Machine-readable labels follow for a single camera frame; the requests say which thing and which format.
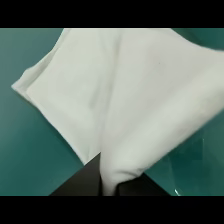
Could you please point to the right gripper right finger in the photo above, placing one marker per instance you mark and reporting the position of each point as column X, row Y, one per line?
column 141, row 186

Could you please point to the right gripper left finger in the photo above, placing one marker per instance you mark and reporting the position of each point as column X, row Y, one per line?
column 88, row 180

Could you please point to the white T-shirt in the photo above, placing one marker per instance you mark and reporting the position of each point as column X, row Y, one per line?
column 133, row 100

